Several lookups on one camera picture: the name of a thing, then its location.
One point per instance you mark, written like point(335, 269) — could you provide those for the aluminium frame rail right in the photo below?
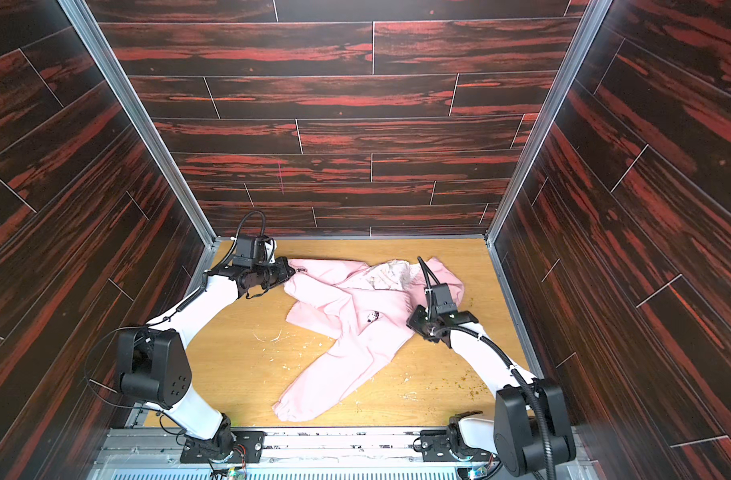
point(587, 31)

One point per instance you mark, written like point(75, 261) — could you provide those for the aluminium frame rail left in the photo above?
point(86, 26)

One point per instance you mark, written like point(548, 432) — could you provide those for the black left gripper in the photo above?
point(271, 273)

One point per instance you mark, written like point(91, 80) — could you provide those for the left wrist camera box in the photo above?
point(251, 252)

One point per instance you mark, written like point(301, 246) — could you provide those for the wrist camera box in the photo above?
point(251, 252)
point(439, 301)

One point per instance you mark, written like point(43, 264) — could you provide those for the aluminium frame rail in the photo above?
point(587, 31)
point(86, 26)

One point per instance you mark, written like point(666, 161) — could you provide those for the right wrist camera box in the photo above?
point(439, 301)

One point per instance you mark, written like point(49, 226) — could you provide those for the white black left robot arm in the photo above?
point(153, 366)

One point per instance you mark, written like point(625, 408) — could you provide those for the pink zip-up jacket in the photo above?
point(365, 310)

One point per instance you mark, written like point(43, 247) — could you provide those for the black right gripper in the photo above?
point(423, 324)

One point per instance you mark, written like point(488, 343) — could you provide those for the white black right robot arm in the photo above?
point(530, 432)

